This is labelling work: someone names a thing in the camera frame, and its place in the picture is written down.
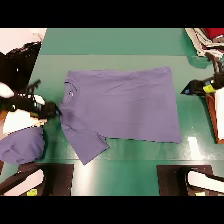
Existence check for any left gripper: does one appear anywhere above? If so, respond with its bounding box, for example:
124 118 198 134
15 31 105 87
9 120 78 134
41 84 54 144
39 101 63 120

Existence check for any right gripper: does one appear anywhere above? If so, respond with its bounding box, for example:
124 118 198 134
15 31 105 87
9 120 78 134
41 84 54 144
185 79 206 96

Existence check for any purple T-shirt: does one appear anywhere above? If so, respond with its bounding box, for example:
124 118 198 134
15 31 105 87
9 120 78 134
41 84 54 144
58 66 183 166

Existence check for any white garment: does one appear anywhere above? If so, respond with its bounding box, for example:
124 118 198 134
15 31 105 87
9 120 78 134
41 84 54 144
2 109 47 135

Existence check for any heap of clothes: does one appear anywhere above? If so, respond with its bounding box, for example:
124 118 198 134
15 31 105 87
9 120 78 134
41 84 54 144
184 27 224 58

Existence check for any purple garment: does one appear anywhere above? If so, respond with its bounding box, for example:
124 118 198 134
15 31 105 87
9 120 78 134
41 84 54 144
0 126 47 165

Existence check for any red garment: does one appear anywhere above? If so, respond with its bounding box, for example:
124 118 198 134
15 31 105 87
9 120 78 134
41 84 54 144
203 27 224 39

